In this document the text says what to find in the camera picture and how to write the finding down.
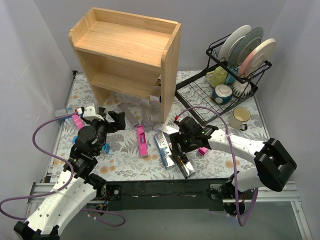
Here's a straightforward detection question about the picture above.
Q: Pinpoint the silver black gold toothpaste box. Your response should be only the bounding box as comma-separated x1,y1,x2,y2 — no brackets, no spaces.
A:
149,86,161,104

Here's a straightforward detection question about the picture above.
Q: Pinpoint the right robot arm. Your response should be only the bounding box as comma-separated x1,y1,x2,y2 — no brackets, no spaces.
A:
169,116,297,199

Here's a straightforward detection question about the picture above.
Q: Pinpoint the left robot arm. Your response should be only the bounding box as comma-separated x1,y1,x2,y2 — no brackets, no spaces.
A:
13,105,126,240

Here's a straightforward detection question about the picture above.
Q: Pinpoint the wooden two-tier shelf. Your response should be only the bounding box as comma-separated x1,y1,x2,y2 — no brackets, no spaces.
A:
68,7,181,123

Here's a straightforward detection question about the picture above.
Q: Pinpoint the silver toothpaste box slanted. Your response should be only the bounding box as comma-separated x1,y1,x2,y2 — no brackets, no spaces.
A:
117,102,139,127

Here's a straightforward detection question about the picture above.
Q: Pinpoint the pink toothpaste box right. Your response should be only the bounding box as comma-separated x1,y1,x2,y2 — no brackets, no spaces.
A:
197,147,208,156

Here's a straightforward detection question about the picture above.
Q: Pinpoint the pink toothpaste box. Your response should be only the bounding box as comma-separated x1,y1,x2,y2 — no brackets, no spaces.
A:
197,147,208,156
71,114,85,130
136,125,148,157

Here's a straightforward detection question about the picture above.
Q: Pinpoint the pink toothpaste box left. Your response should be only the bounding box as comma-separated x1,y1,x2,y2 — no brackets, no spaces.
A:
71,114,85,130

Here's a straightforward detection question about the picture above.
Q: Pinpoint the silver Protect toothpaste box upright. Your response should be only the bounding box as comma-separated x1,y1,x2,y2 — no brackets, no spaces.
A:
141,99,153,128

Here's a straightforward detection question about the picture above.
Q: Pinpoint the pink toothpaste box centre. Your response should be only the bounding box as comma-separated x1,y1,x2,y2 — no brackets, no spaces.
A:
136,125,148,157

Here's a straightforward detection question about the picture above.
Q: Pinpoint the floral table mat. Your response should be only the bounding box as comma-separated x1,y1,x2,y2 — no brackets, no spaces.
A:
50,70,269,183

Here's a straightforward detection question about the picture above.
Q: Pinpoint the cream enamel mug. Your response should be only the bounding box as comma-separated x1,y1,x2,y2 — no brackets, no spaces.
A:
228,107,251,131

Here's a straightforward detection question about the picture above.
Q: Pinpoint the teal spotted bowl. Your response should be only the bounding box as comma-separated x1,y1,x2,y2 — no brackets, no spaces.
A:
212,84,233,105

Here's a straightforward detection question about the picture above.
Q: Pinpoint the green mug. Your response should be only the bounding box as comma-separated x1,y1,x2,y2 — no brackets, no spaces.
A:
205,66,228,88

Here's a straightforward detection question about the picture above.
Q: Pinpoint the black striped white bowl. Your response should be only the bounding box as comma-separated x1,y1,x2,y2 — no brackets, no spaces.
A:
231,81,252,98

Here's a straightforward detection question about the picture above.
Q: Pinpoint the blue mug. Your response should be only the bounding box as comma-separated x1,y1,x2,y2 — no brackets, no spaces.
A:
224,66,240,85

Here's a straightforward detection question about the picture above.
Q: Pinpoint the pink and cream plate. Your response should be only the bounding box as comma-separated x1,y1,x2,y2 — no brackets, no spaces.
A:
237,38,276,78

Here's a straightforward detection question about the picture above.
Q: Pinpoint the grey speckled plate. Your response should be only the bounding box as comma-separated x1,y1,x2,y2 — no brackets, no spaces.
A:
228,27,264,68

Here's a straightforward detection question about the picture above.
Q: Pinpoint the white plate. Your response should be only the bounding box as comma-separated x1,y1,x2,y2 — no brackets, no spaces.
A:
217,25,252,62

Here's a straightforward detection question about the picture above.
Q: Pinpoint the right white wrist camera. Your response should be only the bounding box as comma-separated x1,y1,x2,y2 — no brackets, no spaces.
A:
173,116,193,132

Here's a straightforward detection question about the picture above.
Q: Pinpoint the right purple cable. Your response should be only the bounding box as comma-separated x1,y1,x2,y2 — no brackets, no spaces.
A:
174,106,259,227

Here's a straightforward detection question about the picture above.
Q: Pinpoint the purple cable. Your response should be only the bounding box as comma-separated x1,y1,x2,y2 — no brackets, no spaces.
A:
174,106,259,227
0,113,126,227

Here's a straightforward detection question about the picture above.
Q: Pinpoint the black wire dish rack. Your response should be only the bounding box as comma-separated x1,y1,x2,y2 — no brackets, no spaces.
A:
175,36,272,115

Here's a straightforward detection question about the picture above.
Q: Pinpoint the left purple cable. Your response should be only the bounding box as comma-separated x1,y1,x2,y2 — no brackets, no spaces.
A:
0,113,126,227

